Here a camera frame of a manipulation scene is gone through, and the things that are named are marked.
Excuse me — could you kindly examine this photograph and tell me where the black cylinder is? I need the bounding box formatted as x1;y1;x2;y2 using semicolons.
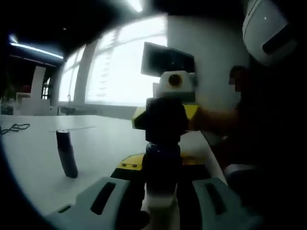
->
144;97;189;144

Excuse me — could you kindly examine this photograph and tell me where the frosted black-capped cosmetic bottle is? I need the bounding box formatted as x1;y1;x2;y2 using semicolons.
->
56;129;79;179

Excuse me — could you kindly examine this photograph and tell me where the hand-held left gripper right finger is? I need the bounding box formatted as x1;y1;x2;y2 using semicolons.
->
177;155;243;230

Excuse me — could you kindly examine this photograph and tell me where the white low cabinet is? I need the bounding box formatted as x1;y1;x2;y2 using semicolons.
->
15;92;59;116

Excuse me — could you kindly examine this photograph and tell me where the metal sink with faucet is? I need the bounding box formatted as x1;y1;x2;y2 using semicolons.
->
59;94;96;116

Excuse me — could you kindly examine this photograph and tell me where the window with white blinds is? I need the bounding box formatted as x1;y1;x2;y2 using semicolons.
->
58;15;168;106

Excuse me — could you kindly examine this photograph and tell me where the person's left hand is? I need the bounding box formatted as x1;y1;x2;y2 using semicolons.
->
140;210;151;227

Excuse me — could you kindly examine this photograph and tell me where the black cable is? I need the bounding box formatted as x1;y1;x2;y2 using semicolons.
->
0;123;31;135

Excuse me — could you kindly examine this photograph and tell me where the white table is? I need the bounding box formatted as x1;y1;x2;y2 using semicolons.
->
0;115;227;216

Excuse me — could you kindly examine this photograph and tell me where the white square pillar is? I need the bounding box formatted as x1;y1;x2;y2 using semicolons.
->
31;66;47;101

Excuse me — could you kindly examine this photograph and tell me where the black cosmetic bottle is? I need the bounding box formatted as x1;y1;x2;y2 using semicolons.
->
145;141;181;192

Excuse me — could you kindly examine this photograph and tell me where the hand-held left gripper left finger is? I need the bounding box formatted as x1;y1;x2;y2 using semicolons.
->
76;154;146;230

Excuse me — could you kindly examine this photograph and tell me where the black wall monitor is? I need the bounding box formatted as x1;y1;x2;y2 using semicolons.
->
141;42;195;78

